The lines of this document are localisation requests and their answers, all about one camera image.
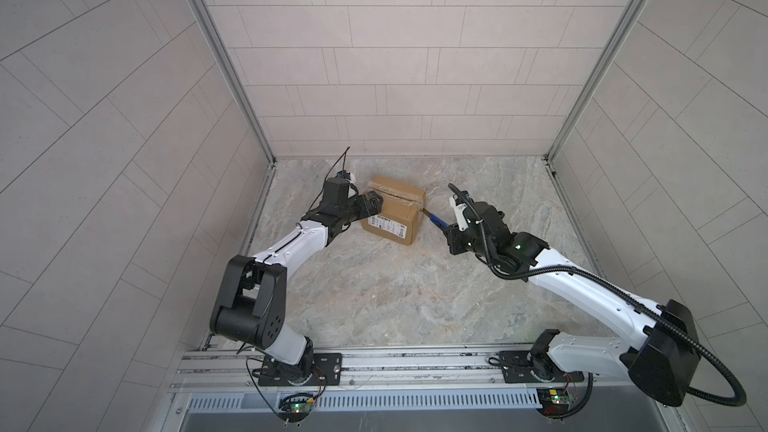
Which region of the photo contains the brown cardboard express box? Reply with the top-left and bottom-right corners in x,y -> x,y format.
362,175 -> 426,246

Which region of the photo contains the blue utility knife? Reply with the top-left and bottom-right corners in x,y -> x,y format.
422,208 -> 450,233

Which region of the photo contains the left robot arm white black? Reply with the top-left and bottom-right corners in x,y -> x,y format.
209,175 -> 383,368

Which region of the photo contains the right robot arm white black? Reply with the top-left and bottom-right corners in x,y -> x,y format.
440,195 -> 704,407

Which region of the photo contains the white ventilation grille strip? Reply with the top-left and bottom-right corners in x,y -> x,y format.
187,388 -> 542,413

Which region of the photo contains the right green circuit board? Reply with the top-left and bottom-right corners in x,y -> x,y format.
536,388 -> 573,417

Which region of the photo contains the green circuit board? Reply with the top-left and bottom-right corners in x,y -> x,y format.
536,388 -> 573,417
278,392 -> 317,423

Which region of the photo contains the left green circuit board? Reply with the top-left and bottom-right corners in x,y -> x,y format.
278,392 -> 317,423

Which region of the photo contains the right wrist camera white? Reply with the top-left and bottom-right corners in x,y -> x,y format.
449,194 -> 468,232

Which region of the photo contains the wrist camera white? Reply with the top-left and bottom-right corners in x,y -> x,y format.
449,194 -> 468,232
335,170 -> 355,183

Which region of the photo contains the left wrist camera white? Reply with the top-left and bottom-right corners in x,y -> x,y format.
335,170 -> 355,183

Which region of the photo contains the black corrugated cable conduit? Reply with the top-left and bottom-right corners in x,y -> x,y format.
447,183 -> 748,420

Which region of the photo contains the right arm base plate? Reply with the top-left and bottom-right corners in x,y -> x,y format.
488,350 -> 586,383

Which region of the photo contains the aluminium mounting rail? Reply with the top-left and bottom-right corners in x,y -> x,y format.
170,344 -> 668,394

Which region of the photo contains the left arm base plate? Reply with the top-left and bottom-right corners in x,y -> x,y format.
256,353 -> 343,387

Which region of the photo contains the right aluminium corner post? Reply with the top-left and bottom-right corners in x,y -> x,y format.
544,0 -> 649,168

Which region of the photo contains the aluminium corner post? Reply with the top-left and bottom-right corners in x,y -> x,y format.
544,0 -> 649,168
187,0 -> 277,168

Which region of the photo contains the left aluminium corner post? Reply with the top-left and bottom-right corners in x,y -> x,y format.
187,0 -> 277,168

